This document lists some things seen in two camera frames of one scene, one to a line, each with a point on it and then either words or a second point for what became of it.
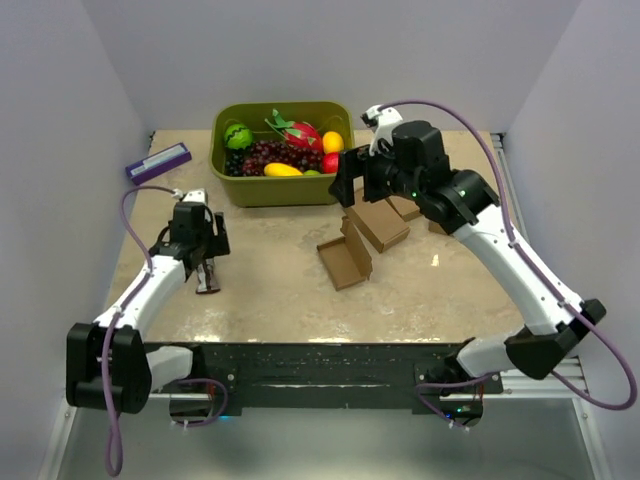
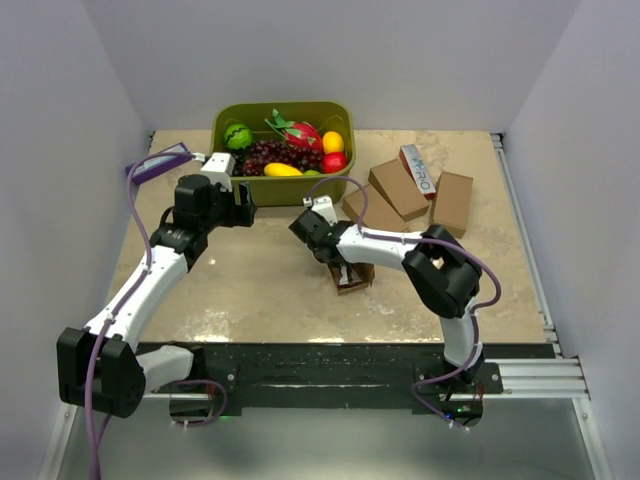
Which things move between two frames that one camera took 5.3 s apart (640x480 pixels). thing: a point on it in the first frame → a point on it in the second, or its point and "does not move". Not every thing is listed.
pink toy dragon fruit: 296,134 does not move
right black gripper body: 402,182 → 315,248
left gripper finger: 220,244 → 248,208
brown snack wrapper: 207,278 → 344,279
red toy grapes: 265,152 does not move
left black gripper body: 205,236 → 224,211
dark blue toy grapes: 233,161 does not move
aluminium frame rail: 522,385 does not move
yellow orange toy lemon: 332,142 does not move
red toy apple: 331,162 does not move
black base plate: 274,376 does not move
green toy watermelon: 238,136 does not move
